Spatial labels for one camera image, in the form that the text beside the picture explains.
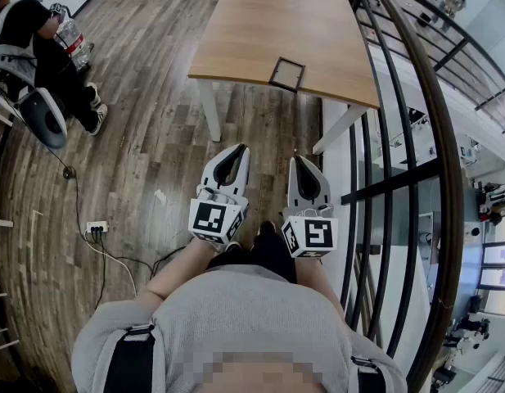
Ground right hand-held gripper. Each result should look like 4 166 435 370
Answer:
281 156 340 260

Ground thin black cable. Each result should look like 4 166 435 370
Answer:
92 231 188 311

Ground glass window panels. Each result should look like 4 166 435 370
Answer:
478 241 505 292

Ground person's black trousers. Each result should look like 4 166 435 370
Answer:
205 221 298 284

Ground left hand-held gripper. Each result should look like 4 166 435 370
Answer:
188 143 252 246

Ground long black cable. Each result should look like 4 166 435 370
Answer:
12 104 93 241

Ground white metal bracket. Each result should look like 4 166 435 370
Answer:
0 95 15 129

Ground grey oval shell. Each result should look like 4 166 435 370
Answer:
18 87 69 150

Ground large clear water bottle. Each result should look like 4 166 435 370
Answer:
53 17 92 71

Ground person's right forearm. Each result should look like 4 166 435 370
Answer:
295 255 345 323

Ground black railing with brown handrail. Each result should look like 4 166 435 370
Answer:
340 0 467 393

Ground dark wooden picture frame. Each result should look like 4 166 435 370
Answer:
268 56 306 93

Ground person's grey sweater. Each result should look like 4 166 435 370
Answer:
70 264 408 393

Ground person's left forearm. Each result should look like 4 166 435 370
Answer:
144 235 219 303

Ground white cable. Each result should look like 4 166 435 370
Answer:
83 228 138 298

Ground black shoulder strap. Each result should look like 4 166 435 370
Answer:
108 323 157 393
349 356 388 393

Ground cluttered desk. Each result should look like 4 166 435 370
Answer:
476 181 505 225

